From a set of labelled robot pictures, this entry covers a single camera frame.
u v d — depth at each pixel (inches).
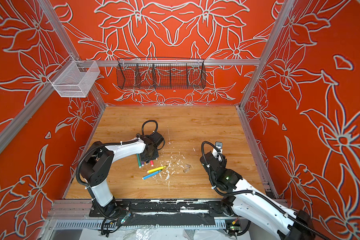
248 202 19.2
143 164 34.5
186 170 33.6
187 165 34.5
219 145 26.0
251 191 19.0
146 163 30.2
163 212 28.6
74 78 36.4
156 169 33.7
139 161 35.0
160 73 39.0
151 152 29.3
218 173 22.7
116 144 21.0
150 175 32.8
